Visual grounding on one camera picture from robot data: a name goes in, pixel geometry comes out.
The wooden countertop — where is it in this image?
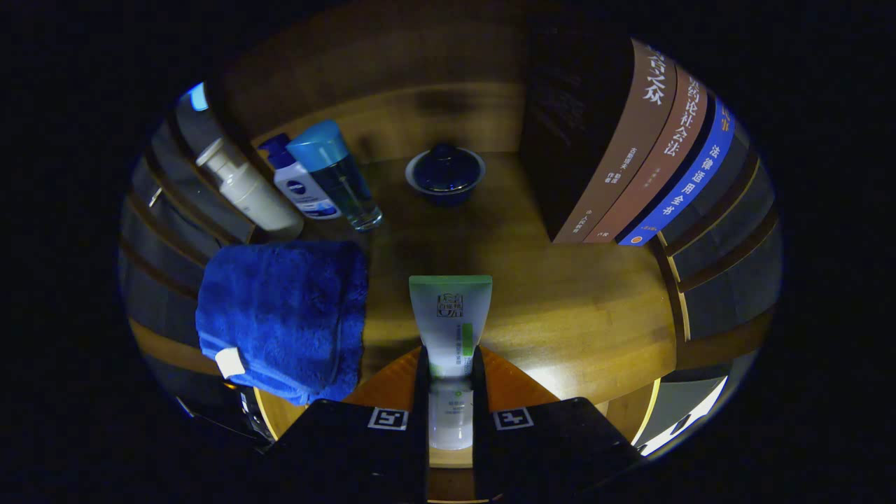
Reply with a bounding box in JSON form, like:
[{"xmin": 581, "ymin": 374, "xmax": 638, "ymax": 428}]
[{"xmin": 129, "ymin": 147, "xmax": 680, "ymax": 470}]

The reddish brown book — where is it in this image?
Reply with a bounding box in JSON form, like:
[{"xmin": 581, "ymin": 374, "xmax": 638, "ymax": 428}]
[{"xmin": 583, "ymin": 64, "xmax": 709, "ymax": 244}]

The teal clear bottle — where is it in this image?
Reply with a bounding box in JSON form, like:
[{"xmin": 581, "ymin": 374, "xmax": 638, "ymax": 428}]
[{"xmin": 286, "ymin": 120, "xmax": 384, "ymax": 232}]

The dark brown book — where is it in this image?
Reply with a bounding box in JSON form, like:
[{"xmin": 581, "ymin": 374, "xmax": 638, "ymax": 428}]
[{"xmin": 519, "ymin": 28, "xmax": 678, "ymax": 244}]

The blue book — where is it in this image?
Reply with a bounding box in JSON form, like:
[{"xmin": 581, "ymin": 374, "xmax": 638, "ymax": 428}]
[{"xmin": 617, "ymin": 98, "xmax": 736, "ymax": 247}]

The blue folded towel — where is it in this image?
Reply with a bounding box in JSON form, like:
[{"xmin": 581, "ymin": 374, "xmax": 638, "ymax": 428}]
[{"xmin": 195, "ymin": 240, "xmax": 370, "ymax": 407}]

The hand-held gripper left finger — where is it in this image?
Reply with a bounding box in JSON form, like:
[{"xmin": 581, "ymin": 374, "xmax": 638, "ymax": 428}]
[{"xmin": 262, "ymin": 345, "xmax": 430, "ymax": 504}]

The white bottle with blue cap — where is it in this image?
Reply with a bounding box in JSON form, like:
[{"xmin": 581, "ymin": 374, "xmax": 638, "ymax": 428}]
[{"xmin": 268, "ymin": 134, "xmax": 342, "ymax": 221}]

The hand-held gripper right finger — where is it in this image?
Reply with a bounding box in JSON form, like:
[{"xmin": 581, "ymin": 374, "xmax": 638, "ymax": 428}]
[{"xmin": 471, "ymin": 345, "xmax": 641, "ymax": 504}]

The white and green tube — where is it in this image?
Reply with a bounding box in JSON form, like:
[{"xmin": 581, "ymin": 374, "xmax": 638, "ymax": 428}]
[{"xmin": 409, "ymin": 274, "xmax": 494, "ymax": 451}]

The blue lidded ceramic cup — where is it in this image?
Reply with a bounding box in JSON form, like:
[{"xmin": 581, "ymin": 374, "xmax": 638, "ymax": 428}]
[{"xmin": 405, "ymin": 142, "xmax": 487, "ymax": 207}]

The brown wooden cabinet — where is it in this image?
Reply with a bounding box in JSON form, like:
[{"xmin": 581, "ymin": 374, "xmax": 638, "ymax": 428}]
[{"xmin": 119, "ymin": 14, "xmax": 781, "ymax": 463}]

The white pump bottle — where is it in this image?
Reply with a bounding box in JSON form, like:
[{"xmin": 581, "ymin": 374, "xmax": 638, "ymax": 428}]
[{"xmin": 195, "ymin": 137, "xmax": 305, "ymax": 240}]

